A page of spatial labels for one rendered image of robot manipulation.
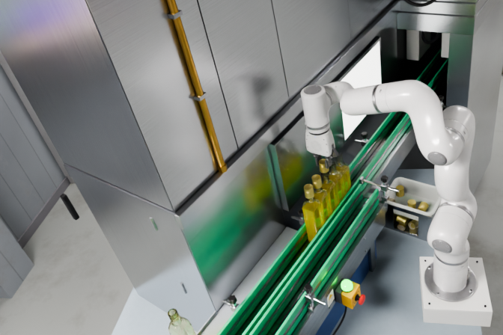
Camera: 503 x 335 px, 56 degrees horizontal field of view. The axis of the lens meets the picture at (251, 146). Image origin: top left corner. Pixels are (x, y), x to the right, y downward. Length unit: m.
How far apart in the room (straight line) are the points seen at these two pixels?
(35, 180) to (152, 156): 3.12
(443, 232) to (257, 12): 0.93
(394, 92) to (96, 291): 2.70
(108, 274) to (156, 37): 2.62
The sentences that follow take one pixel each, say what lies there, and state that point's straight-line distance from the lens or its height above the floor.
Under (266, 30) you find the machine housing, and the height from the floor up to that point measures 1.88.
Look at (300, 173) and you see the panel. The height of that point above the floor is 1.26.
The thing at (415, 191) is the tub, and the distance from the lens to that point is 2.25.
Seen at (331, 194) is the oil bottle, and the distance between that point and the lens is 1.88.
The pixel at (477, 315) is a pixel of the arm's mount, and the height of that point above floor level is 0.82.
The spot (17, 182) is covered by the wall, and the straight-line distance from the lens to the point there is 4.25.
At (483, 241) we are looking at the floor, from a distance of 3.37.
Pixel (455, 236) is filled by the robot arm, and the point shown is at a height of 1.25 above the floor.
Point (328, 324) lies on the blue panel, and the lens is 2.00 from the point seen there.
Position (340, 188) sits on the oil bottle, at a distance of 1.94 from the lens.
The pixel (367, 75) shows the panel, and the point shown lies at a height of 1.37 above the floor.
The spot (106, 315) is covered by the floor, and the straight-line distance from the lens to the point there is 3.44.
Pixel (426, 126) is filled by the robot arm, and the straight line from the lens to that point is 1.42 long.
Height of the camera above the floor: 2.51
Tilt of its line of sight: 36 degrees down
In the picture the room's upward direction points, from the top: 14 degrees counter-clockwise
